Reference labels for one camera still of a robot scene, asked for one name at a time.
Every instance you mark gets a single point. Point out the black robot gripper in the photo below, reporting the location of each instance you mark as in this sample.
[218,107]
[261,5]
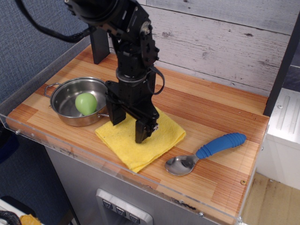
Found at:
[135,99]

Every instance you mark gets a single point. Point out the yellow cloth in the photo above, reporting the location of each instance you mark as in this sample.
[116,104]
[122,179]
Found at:
[121,140]

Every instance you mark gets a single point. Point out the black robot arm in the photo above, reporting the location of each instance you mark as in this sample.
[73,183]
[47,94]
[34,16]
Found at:
[130,29]

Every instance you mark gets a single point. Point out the clear acrylic table guard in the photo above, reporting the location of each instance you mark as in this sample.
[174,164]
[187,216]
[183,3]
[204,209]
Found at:
[215,191]

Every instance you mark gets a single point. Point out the silver steel pot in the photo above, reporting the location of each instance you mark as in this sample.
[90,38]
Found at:
[62,100]

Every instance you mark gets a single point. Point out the silver button control panel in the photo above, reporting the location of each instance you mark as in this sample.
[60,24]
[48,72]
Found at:
[116,211]

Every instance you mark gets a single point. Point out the white grooved cabinet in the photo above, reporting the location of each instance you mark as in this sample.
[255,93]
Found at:
[279,158]

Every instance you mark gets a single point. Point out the blue handled metal spoon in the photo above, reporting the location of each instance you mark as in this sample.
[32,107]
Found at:
[183,165]

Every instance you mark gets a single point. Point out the black vertical post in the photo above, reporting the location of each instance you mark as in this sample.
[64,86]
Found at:
[99,45]

